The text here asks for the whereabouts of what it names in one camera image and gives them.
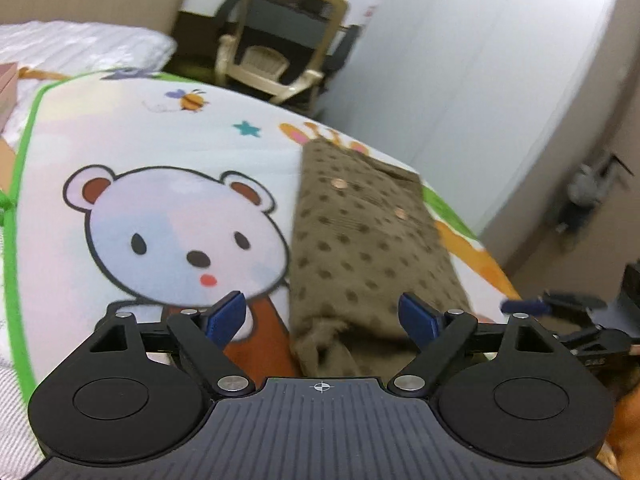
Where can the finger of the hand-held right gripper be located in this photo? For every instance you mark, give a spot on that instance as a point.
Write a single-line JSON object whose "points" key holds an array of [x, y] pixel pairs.
{"points": [[600, 340], [525, 305]]}

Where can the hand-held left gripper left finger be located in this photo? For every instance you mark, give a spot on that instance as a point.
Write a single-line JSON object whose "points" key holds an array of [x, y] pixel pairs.
{"points": [[227, 317]]}

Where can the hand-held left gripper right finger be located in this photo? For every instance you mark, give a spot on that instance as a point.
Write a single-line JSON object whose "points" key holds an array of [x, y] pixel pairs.
{"points": [[417, 320]]}

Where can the grey object with black rod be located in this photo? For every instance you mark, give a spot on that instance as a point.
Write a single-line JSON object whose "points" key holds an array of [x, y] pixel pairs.
{"points": [[585, 190]]}

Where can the cartoon animal printed blanket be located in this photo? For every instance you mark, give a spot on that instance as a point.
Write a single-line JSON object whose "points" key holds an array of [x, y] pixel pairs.
{"points": [[150, 135]]}

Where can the beige mesh office chair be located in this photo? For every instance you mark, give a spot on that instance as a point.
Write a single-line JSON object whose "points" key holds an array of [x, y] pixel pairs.
{"points": [[280, 15]]}

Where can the pink gift box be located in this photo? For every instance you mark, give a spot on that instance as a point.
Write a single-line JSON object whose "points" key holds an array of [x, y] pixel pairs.
{"points": [[6, 95]]}

